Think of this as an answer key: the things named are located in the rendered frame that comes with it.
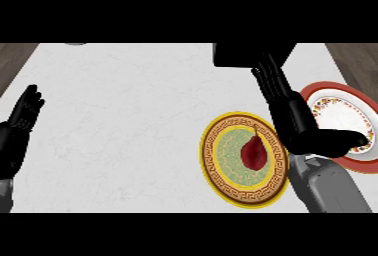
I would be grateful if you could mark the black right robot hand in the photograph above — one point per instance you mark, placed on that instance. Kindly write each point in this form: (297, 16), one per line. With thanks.
(296, 123)

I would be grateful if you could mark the red rimmed white plate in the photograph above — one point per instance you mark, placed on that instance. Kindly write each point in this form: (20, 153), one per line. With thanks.
(345, 116)

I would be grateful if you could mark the grey round object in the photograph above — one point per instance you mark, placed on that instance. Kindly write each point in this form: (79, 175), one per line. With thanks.
(74, 43)

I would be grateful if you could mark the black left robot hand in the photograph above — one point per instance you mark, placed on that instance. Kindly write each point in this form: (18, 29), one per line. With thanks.
(15, 133)

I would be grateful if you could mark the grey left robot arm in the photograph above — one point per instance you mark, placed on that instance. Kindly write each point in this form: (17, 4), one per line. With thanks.
(5, 196)

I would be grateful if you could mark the yellow brown patterned plate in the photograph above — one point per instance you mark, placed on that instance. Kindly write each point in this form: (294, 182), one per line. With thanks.
(231, 163)

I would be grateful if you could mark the dark red pear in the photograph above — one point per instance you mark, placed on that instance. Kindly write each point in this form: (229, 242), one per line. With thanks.
(254, 153)

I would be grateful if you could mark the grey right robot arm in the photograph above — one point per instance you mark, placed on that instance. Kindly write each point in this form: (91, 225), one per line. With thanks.
(327, 186)

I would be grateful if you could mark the black box appliance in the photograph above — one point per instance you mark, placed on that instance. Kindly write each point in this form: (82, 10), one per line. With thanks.
(241, 55)

